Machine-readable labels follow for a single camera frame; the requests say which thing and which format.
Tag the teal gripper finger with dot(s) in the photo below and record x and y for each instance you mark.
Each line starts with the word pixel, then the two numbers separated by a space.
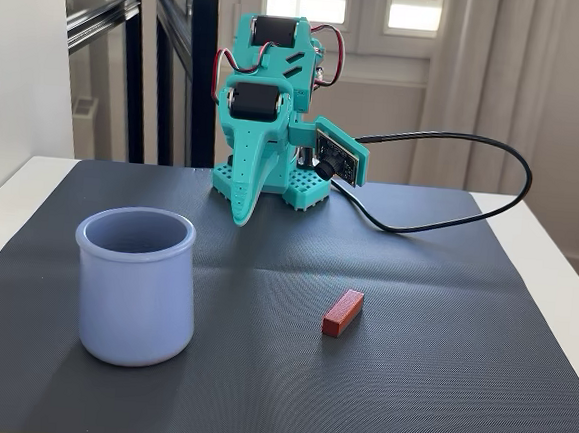
pixel 247 183
pixel 279 170

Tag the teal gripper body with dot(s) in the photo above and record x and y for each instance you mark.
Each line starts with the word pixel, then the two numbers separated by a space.
pixel 253 100

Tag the red-brown wooden block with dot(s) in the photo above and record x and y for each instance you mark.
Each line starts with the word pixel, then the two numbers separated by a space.
pixel 343 313

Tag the teal robot arm with base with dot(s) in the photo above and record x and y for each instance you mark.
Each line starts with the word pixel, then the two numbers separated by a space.
pixel 279 65

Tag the lavender blue pot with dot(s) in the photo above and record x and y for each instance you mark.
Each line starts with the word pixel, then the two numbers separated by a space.
pixel 134 304

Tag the black table clamp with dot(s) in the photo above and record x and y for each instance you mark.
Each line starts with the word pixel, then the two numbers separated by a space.
pixel 231 160

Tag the metal table clamp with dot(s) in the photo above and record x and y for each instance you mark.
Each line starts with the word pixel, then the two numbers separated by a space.
pixel 305 158

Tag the black framed glass door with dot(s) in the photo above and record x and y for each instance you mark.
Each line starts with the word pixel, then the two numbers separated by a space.
pixel 201 69

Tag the white framed window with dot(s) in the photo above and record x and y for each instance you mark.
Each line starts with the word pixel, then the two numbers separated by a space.
pixel 306 7

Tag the dark grey ribbed mat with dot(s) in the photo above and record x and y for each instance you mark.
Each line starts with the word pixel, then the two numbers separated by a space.
pixel 406 386

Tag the beige curtain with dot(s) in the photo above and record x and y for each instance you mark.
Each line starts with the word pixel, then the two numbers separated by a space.
pixel 532 70

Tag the wrist camera on teal mount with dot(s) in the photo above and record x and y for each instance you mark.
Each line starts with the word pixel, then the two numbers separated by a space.
pixel 342 153

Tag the white wall vent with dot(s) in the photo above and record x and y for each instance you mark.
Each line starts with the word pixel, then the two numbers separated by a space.
pixel 85 106

